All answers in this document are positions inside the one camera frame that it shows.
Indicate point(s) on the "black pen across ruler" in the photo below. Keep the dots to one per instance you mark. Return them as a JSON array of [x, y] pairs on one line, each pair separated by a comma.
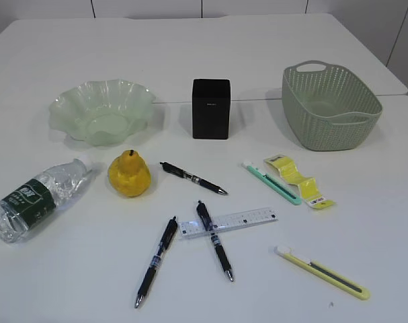
[[209, 228]]

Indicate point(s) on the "clear water bottle green label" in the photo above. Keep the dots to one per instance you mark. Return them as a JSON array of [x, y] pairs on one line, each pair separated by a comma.
[[31, 203]]

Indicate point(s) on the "black pen lower left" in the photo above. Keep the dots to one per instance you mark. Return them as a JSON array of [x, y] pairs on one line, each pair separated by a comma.
[[151, 272]]

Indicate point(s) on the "yellow pear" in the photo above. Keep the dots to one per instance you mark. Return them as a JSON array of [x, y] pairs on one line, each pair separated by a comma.
[[129, 175]]

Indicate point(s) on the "clear plastic ruler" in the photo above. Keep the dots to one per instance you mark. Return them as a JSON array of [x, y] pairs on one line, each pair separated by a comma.
[[230, 222]]

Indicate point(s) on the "teal utility knife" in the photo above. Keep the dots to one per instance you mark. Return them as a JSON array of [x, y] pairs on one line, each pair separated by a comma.
[[272, 183]]

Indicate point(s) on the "green wavy glass plate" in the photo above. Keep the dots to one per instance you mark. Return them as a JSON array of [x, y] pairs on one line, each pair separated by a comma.
[[102, 113]]

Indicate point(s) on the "green woven plastic basket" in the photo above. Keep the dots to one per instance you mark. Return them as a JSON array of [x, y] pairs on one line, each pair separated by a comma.
[[327, 106]]

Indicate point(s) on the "black pen upper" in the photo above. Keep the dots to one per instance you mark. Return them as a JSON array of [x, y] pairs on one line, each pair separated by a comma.
[[169, 168]]

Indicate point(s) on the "black square pen holder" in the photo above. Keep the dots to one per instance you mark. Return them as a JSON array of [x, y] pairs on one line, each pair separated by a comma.
[[211, 102]]

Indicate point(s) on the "yellow utility knife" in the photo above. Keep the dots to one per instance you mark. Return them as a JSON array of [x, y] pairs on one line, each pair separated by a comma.
[[323, 273]]

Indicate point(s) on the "black pen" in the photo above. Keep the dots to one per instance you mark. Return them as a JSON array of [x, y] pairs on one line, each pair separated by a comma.
[[151, 272], [169, 168]]

